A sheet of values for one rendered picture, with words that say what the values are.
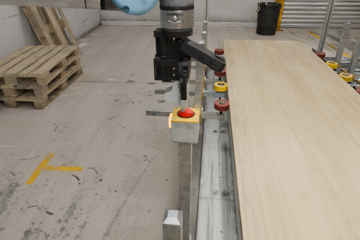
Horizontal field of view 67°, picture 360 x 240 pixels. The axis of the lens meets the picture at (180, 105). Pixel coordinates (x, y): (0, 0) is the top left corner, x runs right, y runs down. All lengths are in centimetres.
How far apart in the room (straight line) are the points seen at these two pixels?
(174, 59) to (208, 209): 81
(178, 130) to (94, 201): 161
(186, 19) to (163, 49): 9
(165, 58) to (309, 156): 76
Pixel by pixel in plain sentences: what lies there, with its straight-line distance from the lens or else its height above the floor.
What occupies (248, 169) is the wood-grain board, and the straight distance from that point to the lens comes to 106.
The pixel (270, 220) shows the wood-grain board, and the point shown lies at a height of 90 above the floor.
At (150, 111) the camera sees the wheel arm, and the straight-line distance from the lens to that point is 153.
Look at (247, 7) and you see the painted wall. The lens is 793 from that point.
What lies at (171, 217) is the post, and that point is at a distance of 56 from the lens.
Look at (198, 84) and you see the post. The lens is 147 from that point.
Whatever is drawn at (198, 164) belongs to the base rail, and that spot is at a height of 70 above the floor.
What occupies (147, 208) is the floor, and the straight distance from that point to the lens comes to 213.
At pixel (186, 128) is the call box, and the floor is 120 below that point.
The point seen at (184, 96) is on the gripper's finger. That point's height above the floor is 129.
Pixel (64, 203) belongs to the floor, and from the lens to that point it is 231.
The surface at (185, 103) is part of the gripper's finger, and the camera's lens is 67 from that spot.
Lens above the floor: 157
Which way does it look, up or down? 28 degrees down
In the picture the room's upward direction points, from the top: straight up
